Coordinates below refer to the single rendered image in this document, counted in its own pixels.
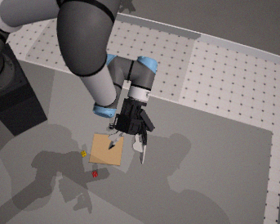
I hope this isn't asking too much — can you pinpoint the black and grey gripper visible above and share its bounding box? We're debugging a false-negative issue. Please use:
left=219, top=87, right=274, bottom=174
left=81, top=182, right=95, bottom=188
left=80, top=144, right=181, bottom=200
left=108, top=98, right=147, bottom=163

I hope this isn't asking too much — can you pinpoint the red die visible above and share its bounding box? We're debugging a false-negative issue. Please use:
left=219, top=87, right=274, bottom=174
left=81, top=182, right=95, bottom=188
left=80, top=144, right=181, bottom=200
left=92, top=171, right=98, bottom=177

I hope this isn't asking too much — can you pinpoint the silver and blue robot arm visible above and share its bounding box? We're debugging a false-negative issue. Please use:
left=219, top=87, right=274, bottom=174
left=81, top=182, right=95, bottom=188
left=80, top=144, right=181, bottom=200
left=0, top=0, right=158, bottom=118

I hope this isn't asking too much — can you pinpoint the tan flat mat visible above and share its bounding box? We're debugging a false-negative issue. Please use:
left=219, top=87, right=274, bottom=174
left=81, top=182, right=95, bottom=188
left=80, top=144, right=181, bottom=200
left=89, top=133, right=124, bottom=166

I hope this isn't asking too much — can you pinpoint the yellow die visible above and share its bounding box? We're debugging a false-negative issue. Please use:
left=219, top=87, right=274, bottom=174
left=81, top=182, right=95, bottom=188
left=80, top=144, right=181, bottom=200
left=81, top=150, right=87, bottom=157

